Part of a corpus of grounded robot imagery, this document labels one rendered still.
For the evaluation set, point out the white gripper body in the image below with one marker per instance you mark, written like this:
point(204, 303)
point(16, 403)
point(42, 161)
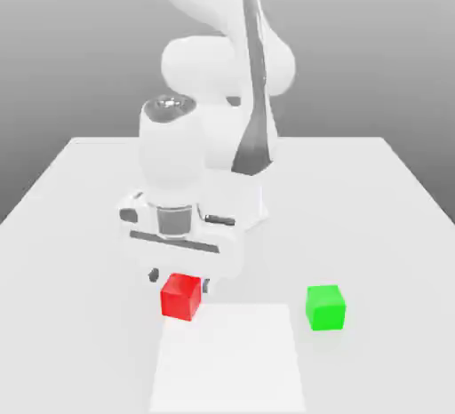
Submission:
point(185, 257)

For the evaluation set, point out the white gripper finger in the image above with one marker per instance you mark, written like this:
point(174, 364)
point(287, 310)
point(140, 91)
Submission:
point(205, 285)
point(153, 275)

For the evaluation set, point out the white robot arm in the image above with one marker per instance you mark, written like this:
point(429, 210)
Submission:
point(170, 151)

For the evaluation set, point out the small red cube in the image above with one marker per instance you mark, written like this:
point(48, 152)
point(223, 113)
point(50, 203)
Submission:
point(180, 298)

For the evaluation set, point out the small green cube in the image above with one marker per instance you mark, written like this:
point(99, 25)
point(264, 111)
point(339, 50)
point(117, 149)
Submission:
point(325, 309)

